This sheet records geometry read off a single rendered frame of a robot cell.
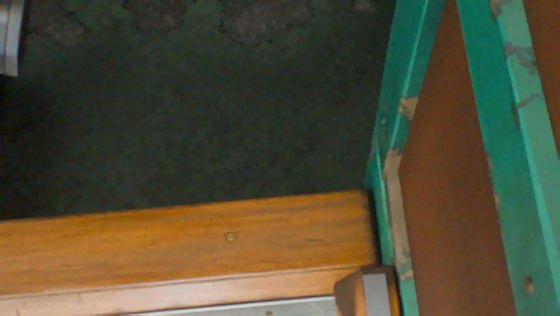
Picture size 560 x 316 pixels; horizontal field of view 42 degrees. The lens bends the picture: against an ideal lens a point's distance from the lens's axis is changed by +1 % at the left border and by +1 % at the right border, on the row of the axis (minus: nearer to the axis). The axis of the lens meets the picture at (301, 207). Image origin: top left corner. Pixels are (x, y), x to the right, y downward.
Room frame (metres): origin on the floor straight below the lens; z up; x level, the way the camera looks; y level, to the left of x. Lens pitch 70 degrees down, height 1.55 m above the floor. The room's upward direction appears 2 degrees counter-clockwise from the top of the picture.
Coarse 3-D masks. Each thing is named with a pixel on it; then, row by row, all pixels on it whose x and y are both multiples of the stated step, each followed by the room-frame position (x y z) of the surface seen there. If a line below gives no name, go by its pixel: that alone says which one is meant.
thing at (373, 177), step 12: (372, 144) 0.35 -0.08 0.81; (372, 156) 0.34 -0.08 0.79; (372, 168) 0.33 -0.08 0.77; (372, 180) 0.32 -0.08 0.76; (372, 192) 0.31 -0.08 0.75; (384, 192) 0.28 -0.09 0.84; (384, 204) 0.26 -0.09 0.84; (384, 216) 0.25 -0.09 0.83; (384, 228) 0.25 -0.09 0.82; (384, 240) 0.24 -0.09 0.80; (384, 252) 0.23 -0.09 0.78; (384, 264) 0.22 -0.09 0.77
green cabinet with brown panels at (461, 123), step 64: (448, 0) 0.28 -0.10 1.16; (512, 0) 0.20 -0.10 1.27; (448, 64) 0.25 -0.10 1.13; (512, 64) 0.17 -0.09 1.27; (384, 128) 0.32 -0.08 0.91; (448, 128) 0.22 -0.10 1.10; (512, 128) 0.14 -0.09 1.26; (448, 192) 0.19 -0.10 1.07; (512, 192) 0.12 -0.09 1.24; (448, 256) 0.15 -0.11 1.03; (512, 256) 0.09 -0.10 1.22
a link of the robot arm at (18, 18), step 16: (0, 0) 0.26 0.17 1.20; (16, 0) 0.27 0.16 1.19; (0, 16) 0.25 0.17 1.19; (16, 16) 0.26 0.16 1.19; (0, 32) 0.25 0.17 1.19; (16, 32) 0.25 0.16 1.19; (0, 48) 0.24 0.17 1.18; (16, 48) 0.24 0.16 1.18; (0, 64) 0.24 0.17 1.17; (16, 64) 0.24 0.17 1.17
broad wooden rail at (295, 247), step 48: (336, 192) 0.31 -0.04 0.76; (0, 240) 0.27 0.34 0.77; (48, 240) 0.26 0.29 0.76; (96, 240) 0.26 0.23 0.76; (144, 240) 0.26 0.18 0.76; (192, 240) 0.26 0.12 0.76; (240, 240) 0.25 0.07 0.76; (288, 240) 0.25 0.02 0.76; (336, 240) 0.25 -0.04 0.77; (0, 288) 0.21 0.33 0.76; (48, 288) 0.21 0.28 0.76; (96, 288) 0.21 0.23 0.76; (144, 288) 0.20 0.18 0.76; (192, 288) 0.20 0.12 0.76; (240, 288) 0.20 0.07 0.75; (288, 288) 0.20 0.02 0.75
